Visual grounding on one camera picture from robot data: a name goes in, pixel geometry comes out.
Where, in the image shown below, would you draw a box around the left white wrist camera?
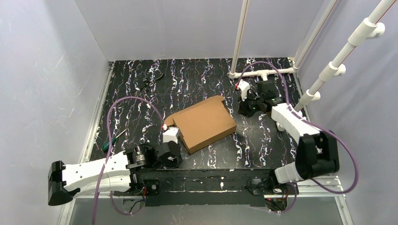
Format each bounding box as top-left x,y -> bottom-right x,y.
162,124 -> 180,144

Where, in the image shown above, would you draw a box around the aluminium rail frame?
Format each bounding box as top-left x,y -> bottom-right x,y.
58,62 -> 354,225

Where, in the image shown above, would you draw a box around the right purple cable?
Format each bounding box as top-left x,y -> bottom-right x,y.
237,60 -> 360,213

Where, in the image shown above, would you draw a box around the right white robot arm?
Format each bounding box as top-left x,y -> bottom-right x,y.
236,80 -> 340,187

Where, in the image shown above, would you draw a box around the purple cable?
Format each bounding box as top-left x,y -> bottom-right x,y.
91,96 -> 165,225
237,60 -> 360,213

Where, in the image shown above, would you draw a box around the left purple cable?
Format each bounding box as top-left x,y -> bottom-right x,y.
91,96 -> 165,225

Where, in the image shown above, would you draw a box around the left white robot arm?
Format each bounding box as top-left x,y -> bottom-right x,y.
47,141 -> 182,206

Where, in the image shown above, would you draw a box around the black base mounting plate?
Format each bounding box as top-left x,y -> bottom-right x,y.
113,167 -> 304,208

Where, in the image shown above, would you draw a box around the green handle screwdriver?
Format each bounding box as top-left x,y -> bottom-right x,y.
101,129 -> 127,152

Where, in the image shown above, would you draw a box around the white PVC pipe frame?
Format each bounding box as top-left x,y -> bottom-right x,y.
228,0 -> 396,112

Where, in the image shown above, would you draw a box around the brown cardboard box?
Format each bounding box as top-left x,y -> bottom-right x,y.
164,95 -> 237,154

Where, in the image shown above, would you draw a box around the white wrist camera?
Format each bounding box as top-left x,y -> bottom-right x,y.
235,80 -> 251,102
162,124 -> 180,144

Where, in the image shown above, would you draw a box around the black pliers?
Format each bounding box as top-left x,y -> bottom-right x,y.
138,73 -> 165,92

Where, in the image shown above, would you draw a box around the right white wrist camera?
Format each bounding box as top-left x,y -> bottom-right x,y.
235,80 -> 251,102

